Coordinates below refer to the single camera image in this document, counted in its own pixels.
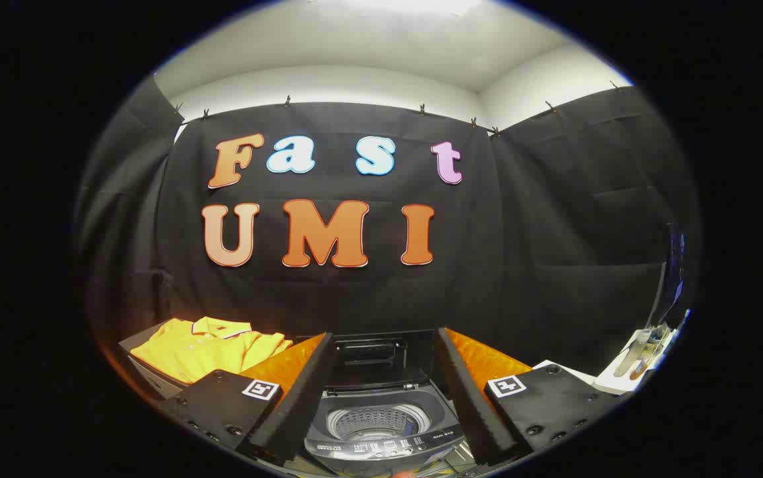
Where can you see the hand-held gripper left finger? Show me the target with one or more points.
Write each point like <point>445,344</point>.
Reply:
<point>301,398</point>

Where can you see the grey box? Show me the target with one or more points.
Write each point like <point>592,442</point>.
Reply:
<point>149,382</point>

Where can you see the black backdrop cloth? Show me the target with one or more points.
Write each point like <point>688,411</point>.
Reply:
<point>368,292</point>

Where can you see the white flat sheet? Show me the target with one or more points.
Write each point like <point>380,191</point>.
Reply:
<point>610,382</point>

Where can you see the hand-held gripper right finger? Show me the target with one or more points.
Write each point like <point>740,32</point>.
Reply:
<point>471,405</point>

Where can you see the dark standing panel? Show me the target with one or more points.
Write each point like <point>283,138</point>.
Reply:
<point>675,279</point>

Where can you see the clear plastic bottle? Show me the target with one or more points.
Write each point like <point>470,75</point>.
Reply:
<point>647,348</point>

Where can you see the yellow polo shirt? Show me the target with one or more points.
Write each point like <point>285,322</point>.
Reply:
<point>202,348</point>

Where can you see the grey washing machine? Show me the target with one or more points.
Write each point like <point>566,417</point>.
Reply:
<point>381,445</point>

